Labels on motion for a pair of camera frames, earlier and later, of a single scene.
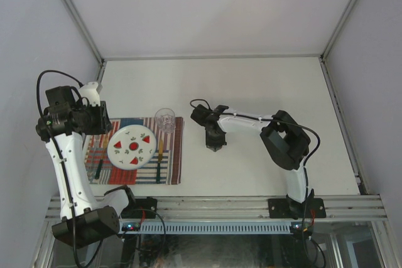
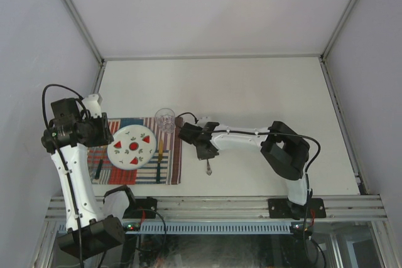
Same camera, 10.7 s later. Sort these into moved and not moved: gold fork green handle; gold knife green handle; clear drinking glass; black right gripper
Moved: black right gripper
Not moved: gold fork green handle; gold knife green handle; clear drinking glass
